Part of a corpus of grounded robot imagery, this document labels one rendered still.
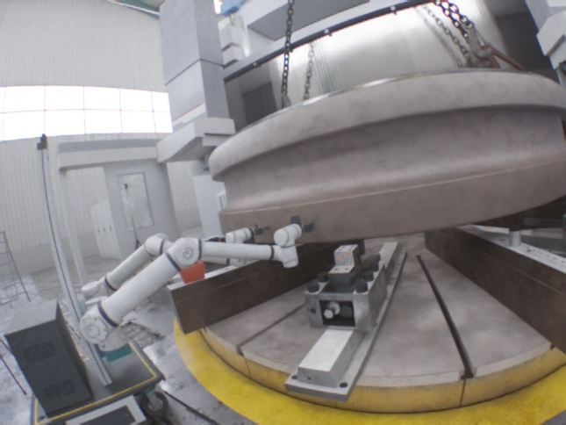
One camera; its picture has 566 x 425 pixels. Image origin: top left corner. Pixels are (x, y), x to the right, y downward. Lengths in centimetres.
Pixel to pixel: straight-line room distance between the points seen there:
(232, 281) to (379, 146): 149
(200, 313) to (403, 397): 153
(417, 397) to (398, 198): 108
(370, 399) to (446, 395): 39
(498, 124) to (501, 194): 49
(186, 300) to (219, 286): 29
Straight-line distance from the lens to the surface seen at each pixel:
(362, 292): 135
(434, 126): 178
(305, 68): 562
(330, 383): 127
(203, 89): 512
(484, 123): 194
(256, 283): 234
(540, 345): 160
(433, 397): 154
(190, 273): 210
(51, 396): 181
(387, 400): 154
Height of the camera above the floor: 123
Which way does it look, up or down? 5 degrees down
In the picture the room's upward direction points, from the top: 11 degrees counter-clockwise
